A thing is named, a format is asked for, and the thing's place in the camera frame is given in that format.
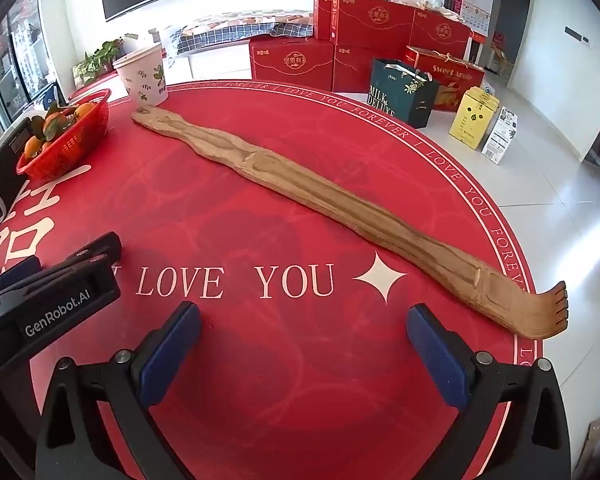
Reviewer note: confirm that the red Sweet gift bag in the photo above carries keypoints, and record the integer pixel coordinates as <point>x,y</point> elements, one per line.
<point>455,77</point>

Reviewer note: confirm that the round red printed table mat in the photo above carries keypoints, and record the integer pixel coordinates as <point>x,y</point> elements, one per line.
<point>230,240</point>

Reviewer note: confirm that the wall calendar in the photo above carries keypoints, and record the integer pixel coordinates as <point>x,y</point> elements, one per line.
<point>477,7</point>

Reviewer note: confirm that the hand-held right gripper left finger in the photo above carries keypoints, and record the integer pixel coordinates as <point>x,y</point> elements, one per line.
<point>172,355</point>

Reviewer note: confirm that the white leaf print paper cup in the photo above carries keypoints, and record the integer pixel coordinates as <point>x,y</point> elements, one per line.
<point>142,75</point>

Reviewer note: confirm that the brown cardboard box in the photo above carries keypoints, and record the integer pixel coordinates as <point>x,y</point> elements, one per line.
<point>502,60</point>

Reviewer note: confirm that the dark green gift bag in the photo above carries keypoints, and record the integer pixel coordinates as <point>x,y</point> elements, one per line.
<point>400,97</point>

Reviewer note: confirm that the white printed carton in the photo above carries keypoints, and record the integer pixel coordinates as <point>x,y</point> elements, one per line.
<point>500,135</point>

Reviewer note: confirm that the red plastic basket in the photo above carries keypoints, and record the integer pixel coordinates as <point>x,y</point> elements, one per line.
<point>75,145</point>

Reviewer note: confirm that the red gift box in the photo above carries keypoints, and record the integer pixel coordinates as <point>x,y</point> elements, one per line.
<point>440,35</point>
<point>324,15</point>
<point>290,65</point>
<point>372,22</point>
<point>365,72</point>

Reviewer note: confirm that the glass door display fridge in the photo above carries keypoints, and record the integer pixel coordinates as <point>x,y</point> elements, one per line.
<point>20,50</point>

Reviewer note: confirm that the black radio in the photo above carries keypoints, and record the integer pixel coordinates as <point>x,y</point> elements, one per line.
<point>0,175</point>

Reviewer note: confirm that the wooden back scratcher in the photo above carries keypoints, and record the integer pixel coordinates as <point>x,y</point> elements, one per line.
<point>330,205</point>

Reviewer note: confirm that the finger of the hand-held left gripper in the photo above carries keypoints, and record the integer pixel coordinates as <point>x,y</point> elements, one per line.
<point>100,245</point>
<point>22,270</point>

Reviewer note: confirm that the green potted plant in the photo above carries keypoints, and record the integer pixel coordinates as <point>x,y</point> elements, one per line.
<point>100,57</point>

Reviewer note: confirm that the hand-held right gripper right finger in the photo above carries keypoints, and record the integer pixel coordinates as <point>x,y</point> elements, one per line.
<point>437,355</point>

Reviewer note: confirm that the pile of leafy mandarins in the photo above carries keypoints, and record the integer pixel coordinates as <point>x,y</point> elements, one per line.
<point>82,111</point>

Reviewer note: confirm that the yellow carton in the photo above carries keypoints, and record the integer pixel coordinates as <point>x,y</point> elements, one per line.
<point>472,120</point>

